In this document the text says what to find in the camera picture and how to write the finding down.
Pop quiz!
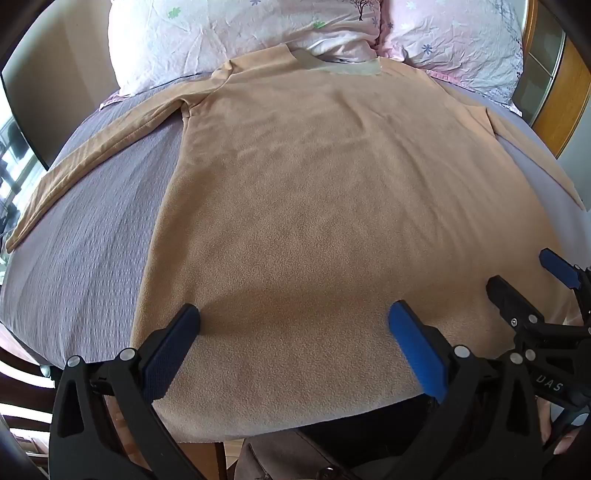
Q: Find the lilac textured bedspread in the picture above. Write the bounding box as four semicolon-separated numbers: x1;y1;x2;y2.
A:
0;82;591;371

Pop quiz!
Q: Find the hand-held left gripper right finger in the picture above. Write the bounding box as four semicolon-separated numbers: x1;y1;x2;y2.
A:
389;300;556;480

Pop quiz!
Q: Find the person's right hand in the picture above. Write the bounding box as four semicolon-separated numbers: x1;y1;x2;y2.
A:
538;399;586;459

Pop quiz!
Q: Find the pink floral pillow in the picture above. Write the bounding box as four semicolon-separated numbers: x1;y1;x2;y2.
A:
376;0;525;117

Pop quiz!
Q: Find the dark wooden chair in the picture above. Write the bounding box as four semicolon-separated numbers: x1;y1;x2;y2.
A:
0;323;63;480

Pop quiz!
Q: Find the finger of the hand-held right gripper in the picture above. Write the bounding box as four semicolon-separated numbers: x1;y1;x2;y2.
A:
539;248;591;292
486;275;591;340

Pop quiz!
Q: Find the wooden headboard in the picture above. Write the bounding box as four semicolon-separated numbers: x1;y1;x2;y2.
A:
522;0;591;160

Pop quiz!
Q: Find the beige long-sleeved shirt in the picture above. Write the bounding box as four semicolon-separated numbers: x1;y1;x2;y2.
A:
4;42;586;445

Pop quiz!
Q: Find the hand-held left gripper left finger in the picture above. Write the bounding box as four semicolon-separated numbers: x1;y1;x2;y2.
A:
48;303;202;480

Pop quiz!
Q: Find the white floral pillow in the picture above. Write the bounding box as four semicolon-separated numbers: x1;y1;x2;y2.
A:
107;0;385;99

